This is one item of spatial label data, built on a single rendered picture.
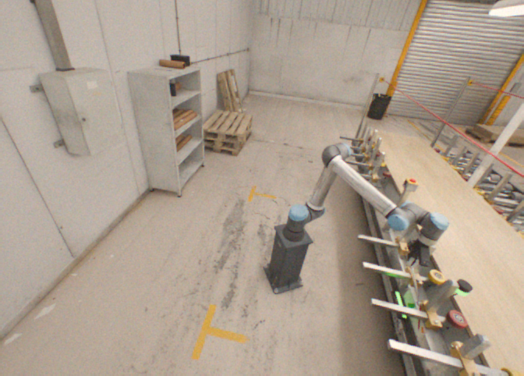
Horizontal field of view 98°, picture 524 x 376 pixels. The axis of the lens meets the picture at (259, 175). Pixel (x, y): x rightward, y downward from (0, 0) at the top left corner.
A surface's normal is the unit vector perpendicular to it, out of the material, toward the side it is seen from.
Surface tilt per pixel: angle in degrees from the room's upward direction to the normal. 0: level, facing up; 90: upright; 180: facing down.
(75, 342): 0
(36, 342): 0
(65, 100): 90
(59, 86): 90
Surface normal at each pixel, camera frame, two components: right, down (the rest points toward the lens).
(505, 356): 0.10, -0.84
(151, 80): -0.17, 0.51
